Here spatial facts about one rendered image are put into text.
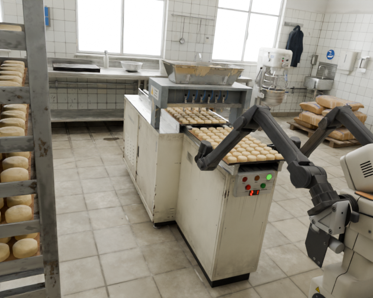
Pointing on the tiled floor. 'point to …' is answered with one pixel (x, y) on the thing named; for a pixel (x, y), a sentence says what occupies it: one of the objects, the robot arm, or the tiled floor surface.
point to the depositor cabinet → (153, 160)
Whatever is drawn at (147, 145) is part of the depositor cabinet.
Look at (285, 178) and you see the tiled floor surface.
